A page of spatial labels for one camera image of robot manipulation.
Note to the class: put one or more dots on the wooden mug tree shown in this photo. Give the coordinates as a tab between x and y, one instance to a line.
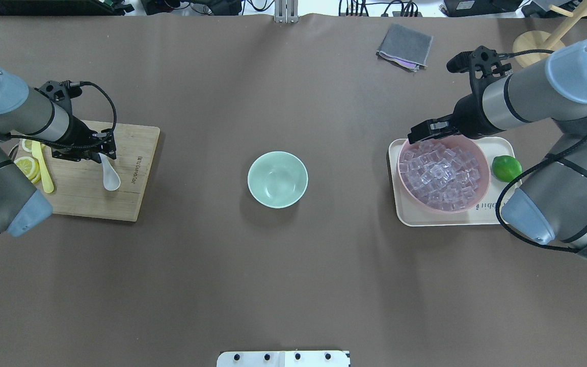
534	46

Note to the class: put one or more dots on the lemon slice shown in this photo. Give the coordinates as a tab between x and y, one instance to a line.
29	166

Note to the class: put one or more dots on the green lime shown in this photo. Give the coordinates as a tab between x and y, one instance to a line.
506	168

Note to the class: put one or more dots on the mint green bowl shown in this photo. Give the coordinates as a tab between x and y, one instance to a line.
277	179

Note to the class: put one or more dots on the pink bowl of ice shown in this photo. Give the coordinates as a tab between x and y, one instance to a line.
448	175

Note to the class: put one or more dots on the yellow plastic knife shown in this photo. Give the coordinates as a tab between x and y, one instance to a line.
45	177

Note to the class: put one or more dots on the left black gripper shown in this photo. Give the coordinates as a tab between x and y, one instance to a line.
78	137

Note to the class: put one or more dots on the bamboo cutting board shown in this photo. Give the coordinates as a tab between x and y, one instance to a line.
79	188

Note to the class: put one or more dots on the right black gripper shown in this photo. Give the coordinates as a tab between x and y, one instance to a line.
467	118

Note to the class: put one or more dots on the grey folded cloth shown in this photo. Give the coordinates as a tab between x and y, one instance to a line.
405	47

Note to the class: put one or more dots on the white ceramic spoon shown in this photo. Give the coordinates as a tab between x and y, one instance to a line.
110	179

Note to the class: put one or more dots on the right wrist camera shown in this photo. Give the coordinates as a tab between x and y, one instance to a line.
483	65

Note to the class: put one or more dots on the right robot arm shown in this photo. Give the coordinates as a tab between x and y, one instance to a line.
549	209

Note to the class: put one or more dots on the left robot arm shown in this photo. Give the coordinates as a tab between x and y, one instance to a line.
45	115

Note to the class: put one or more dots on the beige tray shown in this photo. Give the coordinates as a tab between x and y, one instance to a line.
414	213

